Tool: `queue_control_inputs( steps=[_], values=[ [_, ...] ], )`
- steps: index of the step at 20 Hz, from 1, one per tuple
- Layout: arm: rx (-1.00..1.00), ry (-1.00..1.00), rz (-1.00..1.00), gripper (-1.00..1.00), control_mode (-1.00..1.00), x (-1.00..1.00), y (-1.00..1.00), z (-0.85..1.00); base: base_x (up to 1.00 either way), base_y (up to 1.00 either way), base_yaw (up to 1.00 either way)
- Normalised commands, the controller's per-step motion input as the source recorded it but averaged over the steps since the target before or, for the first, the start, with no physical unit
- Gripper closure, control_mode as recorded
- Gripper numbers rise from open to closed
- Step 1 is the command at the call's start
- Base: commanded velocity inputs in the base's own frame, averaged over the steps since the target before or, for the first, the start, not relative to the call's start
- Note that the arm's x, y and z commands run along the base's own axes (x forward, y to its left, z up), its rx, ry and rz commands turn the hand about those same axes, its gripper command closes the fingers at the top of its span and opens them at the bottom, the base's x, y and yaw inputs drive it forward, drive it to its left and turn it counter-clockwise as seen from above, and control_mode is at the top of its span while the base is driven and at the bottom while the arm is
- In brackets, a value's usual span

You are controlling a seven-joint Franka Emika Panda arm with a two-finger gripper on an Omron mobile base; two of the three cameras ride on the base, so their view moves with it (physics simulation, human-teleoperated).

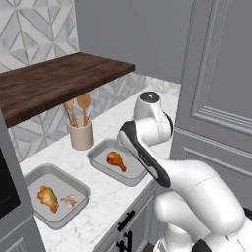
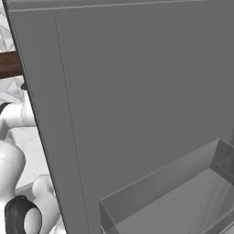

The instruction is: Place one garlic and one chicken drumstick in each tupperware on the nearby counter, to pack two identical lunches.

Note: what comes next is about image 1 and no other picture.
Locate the brown chicken drumstick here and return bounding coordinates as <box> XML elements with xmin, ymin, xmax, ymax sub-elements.
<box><xmin>106</xmin><ymin>151</ymin><xmax>128</xmax><ymax>173</ymax></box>

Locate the grey rectangular tupperware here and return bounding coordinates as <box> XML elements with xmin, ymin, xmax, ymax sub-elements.
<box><xmin>23</xmin><ymin>163</ymin><xmax>92</xmax><ymax>230</ymax></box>
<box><xmin>87</xmin><ymin>138</ymin><xmax>149</xmax><ymax>188</ymax></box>

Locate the pale garlic bulb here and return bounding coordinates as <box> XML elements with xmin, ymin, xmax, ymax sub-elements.
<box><xmin>60</xmin><ymin>194</ymin><xmax>80</xmax><ymax>210</ymax></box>

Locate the golden chicken drumstick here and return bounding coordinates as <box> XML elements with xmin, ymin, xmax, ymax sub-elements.
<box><xmin>36</xmin><ymin>185</ymin><xmax>60</xmax><ymax>214</ymax></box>

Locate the beige utensil pot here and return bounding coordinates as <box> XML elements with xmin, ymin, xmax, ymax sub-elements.
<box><xmin>67</xmin><ymin>116</ymin><xmax>95</xmax><ymax>152</ymax></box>

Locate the wooden spoon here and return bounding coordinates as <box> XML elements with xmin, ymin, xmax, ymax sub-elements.
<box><xmin>76</xmin><ymin>93</ymin><xmax>92</xmax><ymax>127</ymax></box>

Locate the wooden spatula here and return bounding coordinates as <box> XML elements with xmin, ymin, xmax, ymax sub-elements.
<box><xmin>63</xmin><ymin>98</ymin><xmax>79</xmax><ymax>128</ymax></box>

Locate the dark wooden shelf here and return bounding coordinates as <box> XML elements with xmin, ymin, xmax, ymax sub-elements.
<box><xmin>0</xmin><ymin>51</ymin><xmax>136</xmax><ymax>129</ymax></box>

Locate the grey drawer front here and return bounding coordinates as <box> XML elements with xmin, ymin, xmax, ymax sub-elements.
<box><xmin>92</xmin><ymin>183</ymin><xmax>158</xmax><ymax>252</ymax></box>

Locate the grey tall cupboard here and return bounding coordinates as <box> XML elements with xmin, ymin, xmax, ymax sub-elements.
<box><xmin>169</xmin><ymin>0</ymin><xmax>252</xmax><ymax>211</ymax></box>

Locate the grey cupboard door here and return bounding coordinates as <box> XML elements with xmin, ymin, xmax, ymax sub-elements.
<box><xmin>131</xmin><ymin>195</ymin><xmax>156</xmax><ymax>252</ymax></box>

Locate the black oven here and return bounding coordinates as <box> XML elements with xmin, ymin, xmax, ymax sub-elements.
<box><xmin>0</xmin><ymin>107</ymin><xmax>47</xmax><ymax>252</ymax></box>

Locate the black drawer handle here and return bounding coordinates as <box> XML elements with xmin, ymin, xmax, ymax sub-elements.
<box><xmin>117</xmin><ymin>210</ymin><xmax>137</xmax><ymax>233</ymax></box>

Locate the black cupboard handle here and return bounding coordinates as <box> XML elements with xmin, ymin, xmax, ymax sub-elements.
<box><xmin>116</xmin><ymin>230</ymin><xmax>134</xmax><ymax>252</ymax></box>

